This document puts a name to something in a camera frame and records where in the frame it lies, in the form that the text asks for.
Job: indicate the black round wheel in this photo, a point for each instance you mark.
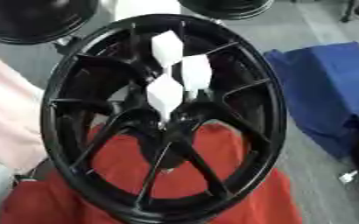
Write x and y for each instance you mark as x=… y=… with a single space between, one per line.
x=228 y=7
x=32 y=17

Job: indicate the blue cloth-covered table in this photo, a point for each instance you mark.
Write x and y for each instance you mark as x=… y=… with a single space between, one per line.
x=330 y=87

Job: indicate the pale pink cloth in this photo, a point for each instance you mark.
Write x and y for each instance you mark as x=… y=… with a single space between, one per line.
x=9 y=116

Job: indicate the black spoked wheel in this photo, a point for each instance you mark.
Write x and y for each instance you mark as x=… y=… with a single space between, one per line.
x=85 y=87

